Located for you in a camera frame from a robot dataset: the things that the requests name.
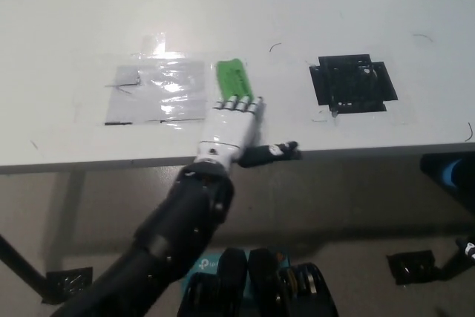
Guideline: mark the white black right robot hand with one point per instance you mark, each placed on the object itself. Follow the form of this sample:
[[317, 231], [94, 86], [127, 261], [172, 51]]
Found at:
[[469, 248]]

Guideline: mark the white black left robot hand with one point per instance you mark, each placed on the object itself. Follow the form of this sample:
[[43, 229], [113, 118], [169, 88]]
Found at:
[[226, 131]]

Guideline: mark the green whiteboard eraser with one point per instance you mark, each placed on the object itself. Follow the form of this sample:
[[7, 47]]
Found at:
[[234, 77]]

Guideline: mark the clear tape patch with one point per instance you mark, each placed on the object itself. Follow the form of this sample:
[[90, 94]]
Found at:
[[163, 90]]

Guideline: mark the black object with blue part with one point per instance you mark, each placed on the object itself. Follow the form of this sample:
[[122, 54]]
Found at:
[[445, 172]]

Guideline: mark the black tape square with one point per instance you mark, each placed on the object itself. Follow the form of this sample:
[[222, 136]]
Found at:
[[352, 85]]

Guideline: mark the black table foot bracket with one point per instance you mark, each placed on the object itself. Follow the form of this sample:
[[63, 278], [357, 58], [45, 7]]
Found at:
[[412, 268]]

